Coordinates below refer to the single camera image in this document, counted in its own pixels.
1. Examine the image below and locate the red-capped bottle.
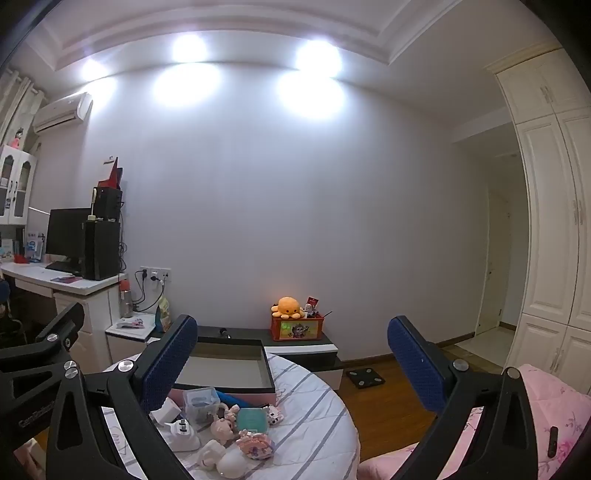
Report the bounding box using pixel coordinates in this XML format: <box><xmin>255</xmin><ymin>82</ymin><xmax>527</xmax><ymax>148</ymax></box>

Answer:
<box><xmin>119</xmin><ymin>279</ymin><xmax>135</xmax><ymax>319</ymax></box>

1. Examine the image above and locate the white charger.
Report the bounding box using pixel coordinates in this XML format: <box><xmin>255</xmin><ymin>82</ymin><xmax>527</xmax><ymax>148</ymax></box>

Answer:
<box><xmin>151</xmin><ymin>397</ymin><xmax>184</xmax><ymax>426</ymax></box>

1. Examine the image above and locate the pink floral blanket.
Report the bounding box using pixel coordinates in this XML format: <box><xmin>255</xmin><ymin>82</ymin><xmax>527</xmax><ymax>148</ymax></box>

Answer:
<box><xmin>359</xmin><ymin>364</ymin><xmax>591</xmax><ymax>480</ymax></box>

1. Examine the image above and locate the black computer tower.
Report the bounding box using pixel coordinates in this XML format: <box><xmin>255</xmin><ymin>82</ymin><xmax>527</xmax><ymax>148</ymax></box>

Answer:
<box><xmin>83</xmin><ymin>219</ymin><xmax>122</xmax><ymax>282</ymax></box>

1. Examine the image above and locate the white wardrobe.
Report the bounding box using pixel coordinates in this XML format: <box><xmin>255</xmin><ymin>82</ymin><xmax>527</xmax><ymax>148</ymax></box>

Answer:
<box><xmin>484</xmin><ymin>46</ymin><xmax>591</xmax><ymax>395</ymax></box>

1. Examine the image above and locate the orange octopus plush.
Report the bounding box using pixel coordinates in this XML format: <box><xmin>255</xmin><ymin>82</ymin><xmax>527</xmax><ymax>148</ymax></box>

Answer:
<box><xmin>271</xmin><ymin>296</ymin><xmax>307</xmax><ymax>320</ymax></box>

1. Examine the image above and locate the white round lamp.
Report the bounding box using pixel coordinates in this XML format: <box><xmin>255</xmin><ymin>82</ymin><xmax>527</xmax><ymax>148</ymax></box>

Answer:
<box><xmin>217</xmin><ymin>450</ymin><xmax>253</xmax><ymax>480</ymax></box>

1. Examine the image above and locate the clear plastic box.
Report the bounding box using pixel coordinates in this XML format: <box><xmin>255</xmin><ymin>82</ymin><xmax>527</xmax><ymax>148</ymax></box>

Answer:
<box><xmin>183</xmin><ymin>387</ymin><xmax>221</xmax><ymax>424</ymax></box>

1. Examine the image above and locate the black office chair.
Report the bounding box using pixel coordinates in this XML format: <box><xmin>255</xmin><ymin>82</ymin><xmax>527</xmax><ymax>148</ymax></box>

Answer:
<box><xmin>0</xmin><ymin>277</ymin><xmax>26</xmax><ymax>349</ymax></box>

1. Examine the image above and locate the white door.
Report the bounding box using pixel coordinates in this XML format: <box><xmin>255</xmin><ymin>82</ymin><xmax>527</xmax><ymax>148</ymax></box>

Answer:
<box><xmin>475</xmin><ymin>185</ymin><xmax>509</xmax><ymax>337</ymax></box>

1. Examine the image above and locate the white travel adapter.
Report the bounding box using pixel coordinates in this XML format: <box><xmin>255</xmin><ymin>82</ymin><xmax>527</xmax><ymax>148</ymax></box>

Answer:
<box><xmin>167</xmin><ymin>418</ymin><xmax>202</xmax><ymax>453</ymax></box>

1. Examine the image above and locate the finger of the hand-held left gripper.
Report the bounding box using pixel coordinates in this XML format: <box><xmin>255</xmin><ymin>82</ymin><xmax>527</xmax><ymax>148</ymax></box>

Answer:
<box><xmin>0</xmin><ymin>302</ymin><xmax>86</xmax><ymax>370</ymax></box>

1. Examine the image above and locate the wall power outlet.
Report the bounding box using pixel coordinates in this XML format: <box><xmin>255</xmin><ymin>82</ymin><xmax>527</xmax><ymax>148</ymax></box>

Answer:
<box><xmin>139</xmin><ymin>266</ymin><xmax>172</xmax><ymax>284</ymax></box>

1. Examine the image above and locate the black bathroom scale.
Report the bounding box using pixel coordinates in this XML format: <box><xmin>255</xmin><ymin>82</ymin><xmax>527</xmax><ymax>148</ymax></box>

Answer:
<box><xmin>347</xmin><ymin>368</ymin><xmax>387</xmax><ymax>391</ymax></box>

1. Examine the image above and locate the red paper bag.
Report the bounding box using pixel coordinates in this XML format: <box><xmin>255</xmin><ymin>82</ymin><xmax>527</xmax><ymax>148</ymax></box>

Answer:
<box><xmin>98</xmin><ymin>157</ymin><xmax>124</xmax><ymax>190</ymax></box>

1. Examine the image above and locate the pink storage box black rim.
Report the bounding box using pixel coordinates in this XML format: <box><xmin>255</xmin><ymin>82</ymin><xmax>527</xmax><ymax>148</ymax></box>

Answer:
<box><xmin>173</xmin><ymin>336</ymin><xmax>278</xmax><ymax>407</ymax></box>

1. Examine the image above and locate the black white TV stand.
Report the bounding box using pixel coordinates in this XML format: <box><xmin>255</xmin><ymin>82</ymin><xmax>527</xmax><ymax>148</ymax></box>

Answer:
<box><xmin>196</xmin><ymin>325</ymin><xmax>345</xmax><ymax>393</ymax></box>

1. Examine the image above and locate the pale curtain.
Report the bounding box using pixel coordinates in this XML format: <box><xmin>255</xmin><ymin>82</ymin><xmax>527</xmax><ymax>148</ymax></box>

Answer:
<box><xmin>0</xmin><ymin>69</ymin><xmax>47</xmax><ymax>151</ymax></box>

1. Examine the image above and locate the black computer monitor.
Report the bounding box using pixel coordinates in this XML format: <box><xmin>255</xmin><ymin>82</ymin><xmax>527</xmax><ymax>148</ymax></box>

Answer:
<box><xmin>45</xmin><ymin>208</ymin><xmax>93</xmax><ymax>273</ymax></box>

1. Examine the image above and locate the white side cabinet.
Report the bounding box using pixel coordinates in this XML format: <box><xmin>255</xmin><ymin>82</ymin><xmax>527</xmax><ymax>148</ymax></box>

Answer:
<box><xmin>105</xmin><ymin>311</ymin><xmax>160</xmax><ymax>370</ymax></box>

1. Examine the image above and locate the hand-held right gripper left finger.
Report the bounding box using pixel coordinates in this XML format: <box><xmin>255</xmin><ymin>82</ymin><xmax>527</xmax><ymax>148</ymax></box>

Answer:
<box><xmin>46</xmin><ymin>315</ymin><xmax>198</xmax><ymax>480</ymax></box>

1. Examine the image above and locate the teal box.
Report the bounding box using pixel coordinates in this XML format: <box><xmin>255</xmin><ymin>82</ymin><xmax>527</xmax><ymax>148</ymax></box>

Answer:
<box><xmin>237</xmin><ymin>408</ymin><xmax>270</xmax><ymax>435</ymax></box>

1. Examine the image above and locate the round bed striped sheet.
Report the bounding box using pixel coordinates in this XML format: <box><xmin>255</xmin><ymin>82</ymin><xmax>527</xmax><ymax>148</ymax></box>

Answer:
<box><xmin>102</xmin><ymin>351</ymin><xmax>361</xmax><ymax>480</ymax></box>

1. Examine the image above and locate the pink pig figurine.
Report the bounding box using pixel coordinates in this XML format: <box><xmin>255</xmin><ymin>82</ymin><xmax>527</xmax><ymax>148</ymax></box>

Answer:
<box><xmin>210</xmin><ymin>413</ymin><xmax>242</xmax><ymax>446</ymax></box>

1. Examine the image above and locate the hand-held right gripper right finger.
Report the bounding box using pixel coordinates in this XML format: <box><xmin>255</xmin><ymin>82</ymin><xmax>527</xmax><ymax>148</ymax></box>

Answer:
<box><xmin>387</xmin><ymin>316</ymin><xmax>541</xmax><ymax>480</ymax></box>

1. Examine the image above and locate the orange storage box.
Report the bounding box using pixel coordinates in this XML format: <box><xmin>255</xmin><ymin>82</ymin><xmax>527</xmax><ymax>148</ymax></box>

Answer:
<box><xmin>271</xmin><ymin>316</ymin><xmax>324</xmax><ymax>342</ymax></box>

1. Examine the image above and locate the pink coin purse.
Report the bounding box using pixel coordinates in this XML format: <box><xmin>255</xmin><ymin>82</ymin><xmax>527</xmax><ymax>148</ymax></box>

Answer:
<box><xmin>236</xmin><ymin>431</ymin><xmax>276</xmax><ymax>462</ymax></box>

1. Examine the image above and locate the yellow blue snack bag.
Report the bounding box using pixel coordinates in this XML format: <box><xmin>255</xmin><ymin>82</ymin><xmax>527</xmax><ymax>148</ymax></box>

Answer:
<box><xmin>154</xmin><ymin>295</ymin><xmax>172</xmax><ymax>334</ymax></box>

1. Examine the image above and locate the white air conditioner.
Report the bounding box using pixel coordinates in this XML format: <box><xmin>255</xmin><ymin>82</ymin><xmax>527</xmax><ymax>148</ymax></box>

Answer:
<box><xmin>31</xmin><ymin>92</ymin><xmax>94</xmax><ymax>136</ymax></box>

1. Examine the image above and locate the blue box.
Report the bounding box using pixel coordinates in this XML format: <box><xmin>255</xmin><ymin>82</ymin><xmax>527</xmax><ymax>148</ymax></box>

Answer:
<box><xmin>23</xmin><ymin>228</ymin><xmax>47</xmax><ymax>262</ymax></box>

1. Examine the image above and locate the white desk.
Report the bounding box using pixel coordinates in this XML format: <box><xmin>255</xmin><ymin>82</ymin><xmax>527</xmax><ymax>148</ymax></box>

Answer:
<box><xmin>0</xmin><ymin>262</ymin><xmax>128</xmax><ymax>354</ymax></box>

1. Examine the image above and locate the black speaker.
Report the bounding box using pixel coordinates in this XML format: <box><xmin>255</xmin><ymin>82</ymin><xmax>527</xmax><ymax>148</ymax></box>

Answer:
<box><xmin>92</xmin><ymin>186</ymin><xmax>124</xmax><ymax>221</ymax></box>

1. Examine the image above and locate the white glass-door cabinet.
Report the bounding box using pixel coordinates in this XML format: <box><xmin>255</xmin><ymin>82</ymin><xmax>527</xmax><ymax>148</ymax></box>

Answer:
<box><xmin>0</xmin><ymin>144</ymin><xmax>38</xmax><ymax>227</ymax></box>

